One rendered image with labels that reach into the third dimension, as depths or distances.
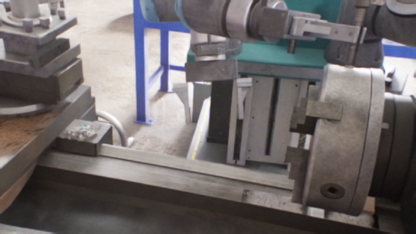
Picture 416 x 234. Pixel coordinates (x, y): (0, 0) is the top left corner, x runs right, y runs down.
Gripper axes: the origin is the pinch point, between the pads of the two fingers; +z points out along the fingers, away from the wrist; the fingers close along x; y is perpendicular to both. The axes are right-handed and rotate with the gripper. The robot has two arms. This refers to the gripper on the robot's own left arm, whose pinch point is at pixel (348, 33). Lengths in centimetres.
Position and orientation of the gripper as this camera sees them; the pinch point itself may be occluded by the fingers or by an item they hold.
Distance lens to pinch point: 89.4
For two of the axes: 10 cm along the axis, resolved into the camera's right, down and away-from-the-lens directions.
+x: -5.9, 1.0, -8.0
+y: -1.5, 9.6, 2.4
